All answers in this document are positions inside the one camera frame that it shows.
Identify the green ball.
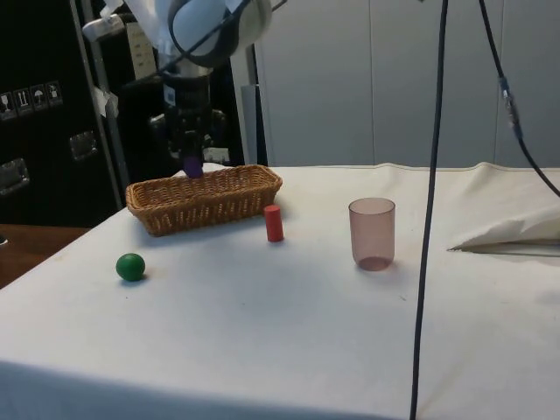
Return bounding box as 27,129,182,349
115,252,146,283

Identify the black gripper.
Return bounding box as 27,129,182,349
150,77,230,159

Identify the black cable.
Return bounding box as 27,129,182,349
478,0,560,197
408,0,451,420
120,0,286,88

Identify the wicker basket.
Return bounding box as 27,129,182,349
125,164,284,238

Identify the red cylinder block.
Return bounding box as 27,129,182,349
262,204,285,243

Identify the purple triangular block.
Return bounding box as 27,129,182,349
183,150,204,180

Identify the see-through pink cup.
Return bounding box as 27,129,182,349
347,197,397,273

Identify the black cabinet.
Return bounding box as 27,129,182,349
0,0,269,228

